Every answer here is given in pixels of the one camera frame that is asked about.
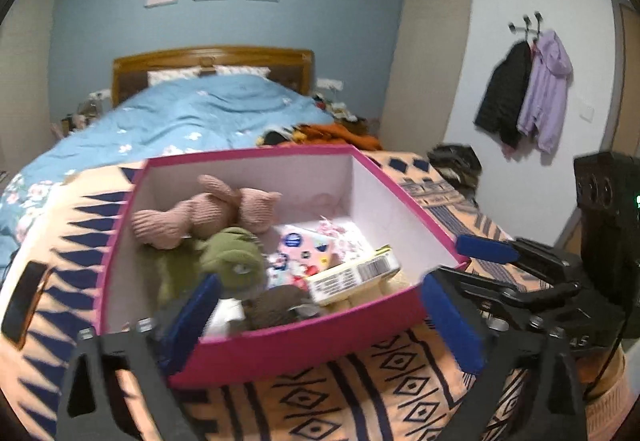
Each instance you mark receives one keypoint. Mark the blue floral duvet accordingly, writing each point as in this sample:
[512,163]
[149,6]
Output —
[200,111]

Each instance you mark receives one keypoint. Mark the black wall coat hooks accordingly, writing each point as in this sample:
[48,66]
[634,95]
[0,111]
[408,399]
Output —
[527,23]

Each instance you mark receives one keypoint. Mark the pink knitted bunny plush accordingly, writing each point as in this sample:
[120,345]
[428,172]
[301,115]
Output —
[210,216]

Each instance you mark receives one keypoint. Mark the white light switch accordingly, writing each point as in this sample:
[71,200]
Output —
[588,111]

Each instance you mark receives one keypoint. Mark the white wall socket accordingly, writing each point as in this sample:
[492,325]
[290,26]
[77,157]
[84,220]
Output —
[330,84]
[100,94]

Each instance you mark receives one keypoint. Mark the orange cloth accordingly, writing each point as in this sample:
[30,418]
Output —
[345,133]

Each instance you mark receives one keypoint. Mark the cream teddy bear plush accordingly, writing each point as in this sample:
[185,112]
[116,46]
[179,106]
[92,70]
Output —
[375,293]

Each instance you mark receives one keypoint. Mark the pink cardboard box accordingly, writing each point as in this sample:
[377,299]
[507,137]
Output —
[300,351]

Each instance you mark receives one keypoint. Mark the green frog plush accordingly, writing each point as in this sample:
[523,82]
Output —
[230,256]

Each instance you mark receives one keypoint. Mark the orange patterned blanket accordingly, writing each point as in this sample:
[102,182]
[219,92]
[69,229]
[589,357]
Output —
[375,401]

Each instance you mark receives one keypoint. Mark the pink organza bag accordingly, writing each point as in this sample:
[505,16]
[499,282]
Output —
[345,236]

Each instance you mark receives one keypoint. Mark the black jacket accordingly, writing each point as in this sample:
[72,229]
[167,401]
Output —
[505,96]

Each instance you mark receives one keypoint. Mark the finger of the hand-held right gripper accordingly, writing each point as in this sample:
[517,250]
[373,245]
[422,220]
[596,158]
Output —
[482,247]
[500,293]

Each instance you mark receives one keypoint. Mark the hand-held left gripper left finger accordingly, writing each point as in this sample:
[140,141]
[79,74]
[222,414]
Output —
[195,321]

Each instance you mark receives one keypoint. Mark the cream cardboard packet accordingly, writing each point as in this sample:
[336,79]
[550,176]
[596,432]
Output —
[345,278]

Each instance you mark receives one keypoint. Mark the wooden door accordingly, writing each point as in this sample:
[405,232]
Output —
[625,71]

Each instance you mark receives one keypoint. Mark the brown knitted plush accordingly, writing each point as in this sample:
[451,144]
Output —
[277,308]

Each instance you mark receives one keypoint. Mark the white dotted pillow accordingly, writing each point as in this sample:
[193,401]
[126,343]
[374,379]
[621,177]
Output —
[175,76]
[242,71]

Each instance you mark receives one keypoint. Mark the purple jacket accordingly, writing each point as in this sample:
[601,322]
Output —
[547,91]

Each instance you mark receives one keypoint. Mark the black smartphone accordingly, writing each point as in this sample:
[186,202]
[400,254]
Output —
[22,303]

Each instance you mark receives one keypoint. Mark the nightstand clutter with bottles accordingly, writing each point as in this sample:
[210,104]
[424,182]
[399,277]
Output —
[82,118]

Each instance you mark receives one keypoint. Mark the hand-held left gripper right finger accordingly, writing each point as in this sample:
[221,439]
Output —
[450,326]

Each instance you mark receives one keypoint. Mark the floral tissue pack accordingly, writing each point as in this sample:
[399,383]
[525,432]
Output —
[295,251]

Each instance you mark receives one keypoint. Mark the wooden bed headboard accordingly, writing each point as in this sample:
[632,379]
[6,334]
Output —
[210,56]

